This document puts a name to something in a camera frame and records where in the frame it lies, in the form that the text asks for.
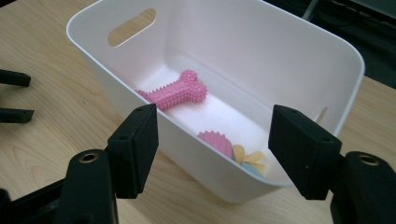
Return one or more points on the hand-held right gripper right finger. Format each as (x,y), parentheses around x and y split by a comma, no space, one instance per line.
(302,152)

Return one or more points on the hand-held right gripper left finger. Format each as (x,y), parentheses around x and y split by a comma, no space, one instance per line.
(135,152)

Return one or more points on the desk with white legs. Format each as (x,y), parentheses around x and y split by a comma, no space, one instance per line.
(310,10)

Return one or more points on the pink spiky bone toy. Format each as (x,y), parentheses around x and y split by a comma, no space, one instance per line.
(177,93)

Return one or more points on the white plastic bin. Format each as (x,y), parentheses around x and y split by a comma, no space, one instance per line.
(249,56)

